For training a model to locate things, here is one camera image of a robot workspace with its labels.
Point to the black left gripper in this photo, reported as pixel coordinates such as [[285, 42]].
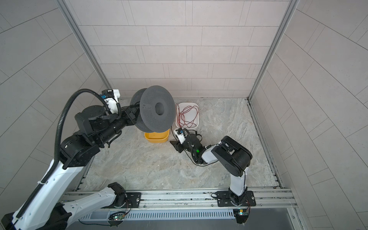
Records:
[[130, 119]]

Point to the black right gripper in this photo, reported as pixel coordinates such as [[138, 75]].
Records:
[[178, 147]]

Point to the grey perforated cable spool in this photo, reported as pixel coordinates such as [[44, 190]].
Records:
[[156, 109]]

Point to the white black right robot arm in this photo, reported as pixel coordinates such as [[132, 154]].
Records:
[[233, 156]]

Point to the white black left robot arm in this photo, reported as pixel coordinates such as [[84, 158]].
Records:
[[99, 126]]

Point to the yellow plastic tray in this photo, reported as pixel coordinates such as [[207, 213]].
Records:
[[155, 137]]

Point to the white plastic tray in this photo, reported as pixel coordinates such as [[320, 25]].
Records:
[[187, 115]]

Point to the right circuit board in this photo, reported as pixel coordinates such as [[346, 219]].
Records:
[[241, 215]]

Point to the circuit board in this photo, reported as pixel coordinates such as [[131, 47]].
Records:
[[241, 215], [118, 216]]

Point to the left circuit board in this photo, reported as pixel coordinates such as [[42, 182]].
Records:
[[118, 216]]

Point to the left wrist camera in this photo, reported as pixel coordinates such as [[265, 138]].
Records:
[[112, 99]]

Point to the aluminium corner post left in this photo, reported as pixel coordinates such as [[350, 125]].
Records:
[[81, 40]]

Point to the aluminium corner post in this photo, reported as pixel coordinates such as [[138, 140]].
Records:
[[81, 40], [278, 36]]

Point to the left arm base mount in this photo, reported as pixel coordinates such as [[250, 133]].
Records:
[[127, 201]]

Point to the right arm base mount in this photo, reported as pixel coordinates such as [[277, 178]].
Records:
[[230, 199]]

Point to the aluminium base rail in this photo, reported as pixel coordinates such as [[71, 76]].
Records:
[[261, 197]]

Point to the aluminium corner post right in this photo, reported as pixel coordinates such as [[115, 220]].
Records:
[[278, 36]]

